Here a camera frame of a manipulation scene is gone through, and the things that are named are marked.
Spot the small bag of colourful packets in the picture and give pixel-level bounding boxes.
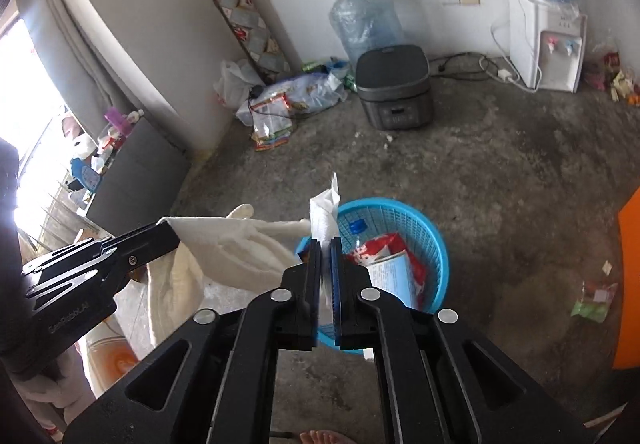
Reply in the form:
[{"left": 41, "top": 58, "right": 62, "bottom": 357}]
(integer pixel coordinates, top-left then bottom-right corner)
[{"left": 250, "top": 116, "right": 296, "bottom": 152}]

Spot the white tissue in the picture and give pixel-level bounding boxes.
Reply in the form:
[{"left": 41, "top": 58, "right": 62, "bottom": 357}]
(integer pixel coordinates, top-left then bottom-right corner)
[{"left": 309, "top": 172, "right": 343, "bottom": 319}]

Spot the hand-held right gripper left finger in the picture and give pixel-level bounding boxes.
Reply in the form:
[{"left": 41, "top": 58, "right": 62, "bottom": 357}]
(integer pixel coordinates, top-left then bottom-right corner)
[{"left": 62, "top": 236, "right": 323, "bottom": 444}]

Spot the empty blue water jug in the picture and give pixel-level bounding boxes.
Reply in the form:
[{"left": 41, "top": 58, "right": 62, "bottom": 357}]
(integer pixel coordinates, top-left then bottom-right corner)
[{"left": 328, "top": 0, "right": 405, "bottom": 69}]

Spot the purple bottle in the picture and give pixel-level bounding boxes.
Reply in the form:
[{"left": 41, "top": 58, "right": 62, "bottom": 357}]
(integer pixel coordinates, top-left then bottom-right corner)
[{"left": 102, "top": 106, "right": 126, "bottom": 135}]

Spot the black rice cooker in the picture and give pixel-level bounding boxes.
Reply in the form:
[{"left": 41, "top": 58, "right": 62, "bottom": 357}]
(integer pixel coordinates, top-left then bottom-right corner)
[{"left": 355, "top": 45, "right": 435, "bottom": 131}]

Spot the power cable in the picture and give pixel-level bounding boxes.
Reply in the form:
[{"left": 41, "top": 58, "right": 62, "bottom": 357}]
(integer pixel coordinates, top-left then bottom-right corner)
[{"left": 429, "top": 16, "right": 543, "bottom": 87}]

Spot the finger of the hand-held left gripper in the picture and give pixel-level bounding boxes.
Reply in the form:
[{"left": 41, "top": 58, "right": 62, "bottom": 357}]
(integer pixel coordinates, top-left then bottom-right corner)
[
  {"left": 21, "top": 222, "right": 181, "bottom": 275},
  {"left": 25, "top": 254, "right": 167, "bottom": 301}
]

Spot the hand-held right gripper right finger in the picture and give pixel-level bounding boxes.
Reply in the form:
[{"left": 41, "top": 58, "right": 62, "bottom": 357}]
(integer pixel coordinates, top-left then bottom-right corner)
[{"left": 330, "top": 236, "right": 588, "bottom": 444}]

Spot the person's bare foot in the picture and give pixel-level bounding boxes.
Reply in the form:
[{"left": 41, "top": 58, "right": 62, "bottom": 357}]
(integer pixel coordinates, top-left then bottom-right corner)
[{"left": 298, "top": 429, "right": 353, "bottom": 444}]

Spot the clear bag of packets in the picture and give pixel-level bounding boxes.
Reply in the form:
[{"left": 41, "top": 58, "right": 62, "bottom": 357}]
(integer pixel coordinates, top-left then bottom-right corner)
[{"left": 235, "top": 68, "right": 351, "bottom": 127}]

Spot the blue detergent bottle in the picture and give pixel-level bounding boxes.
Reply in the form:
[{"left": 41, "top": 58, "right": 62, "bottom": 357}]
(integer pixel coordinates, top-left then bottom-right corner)
[{"left": 70, "top": 158, "right": 103, "bottom": 195}]

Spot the red and white snack bag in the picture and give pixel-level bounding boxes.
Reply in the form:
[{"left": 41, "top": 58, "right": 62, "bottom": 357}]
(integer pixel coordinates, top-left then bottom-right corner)
[{"left": 347, "top": 232, "right": 426, "bottom": 305}]

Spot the clear bag of snacks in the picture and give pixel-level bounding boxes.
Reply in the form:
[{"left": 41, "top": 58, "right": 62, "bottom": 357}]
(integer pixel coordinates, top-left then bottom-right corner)
[{"left": 582, "top": 36, "right": 640, "bottom": 104}]

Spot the green wrapper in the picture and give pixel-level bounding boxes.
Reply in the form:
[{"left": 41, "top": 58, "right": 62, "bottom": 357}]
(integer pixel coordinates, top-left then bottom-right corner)
[{"left": 570, "top": 281, "right": 621, "bottom": 323}]

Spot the white water dispenser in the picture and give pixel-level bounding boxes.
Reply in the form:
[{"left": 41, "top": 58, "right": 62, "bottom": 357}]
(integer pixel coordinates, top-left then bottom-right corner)
[{"left": 506, "top": 0, "right": 587, "bottom": 94}]

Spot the blue plastic basket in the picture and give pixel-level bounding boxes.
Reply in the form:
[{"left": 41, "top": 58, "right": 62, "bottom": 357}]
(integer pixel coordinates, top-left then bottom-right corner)
[{"left": 295, "top": 197, "right": 449, "bottom": 357}]

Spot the grey cabinet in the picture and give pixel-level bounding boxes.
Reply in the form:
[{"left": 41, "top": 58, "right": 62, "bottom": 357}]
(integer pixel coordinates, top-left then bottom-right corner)
[{"left": 82, "top": 116, "right": 193, "bottom": 229}]

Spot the rolled patterned mat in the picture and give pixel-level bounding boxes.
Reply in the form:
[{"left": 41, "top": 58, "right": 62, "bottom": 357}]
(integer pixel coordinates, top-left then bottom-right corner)
[{"left": 202, "top": 0, "right": 292, "bottom": 77}]

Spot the person's light patterned clothing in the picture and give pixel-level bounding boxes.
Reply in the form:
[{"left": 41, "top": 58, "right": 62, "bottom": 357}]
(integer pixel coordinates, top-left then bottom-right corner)
[{"left": 10, "top": 349, "right": 96, "bottom": 430}]

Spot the white plastic bag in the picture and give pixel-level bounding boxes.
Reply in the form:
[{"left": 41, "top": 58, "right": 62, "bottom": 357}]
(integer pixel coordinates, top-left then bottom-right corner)
[{"left": 213, "top": 60, "right": 263, "bottom": 110}]

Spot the orange plastic object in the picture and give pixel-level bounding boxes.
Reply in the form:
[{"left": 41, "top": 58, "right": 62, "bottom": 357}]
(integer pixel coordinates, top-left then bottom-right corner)
[{"left": 611, "top": 186, "right": 640, "bottom": 371}]

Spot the grey curtain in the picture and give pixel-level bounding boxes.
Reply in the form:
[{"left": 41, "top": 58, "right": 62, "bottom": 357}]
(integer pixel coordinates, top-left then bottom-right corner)
[{"left": 15, "top": 0, "right": 211, "bottom": 159}]

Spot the white cloth glove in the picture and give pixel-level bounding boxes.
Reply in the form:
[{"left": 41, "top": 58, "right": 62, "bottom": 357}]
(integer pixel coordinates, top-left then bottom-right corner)
[{"left": 149, "top": 204, "right": 312, "bottom": 345}]

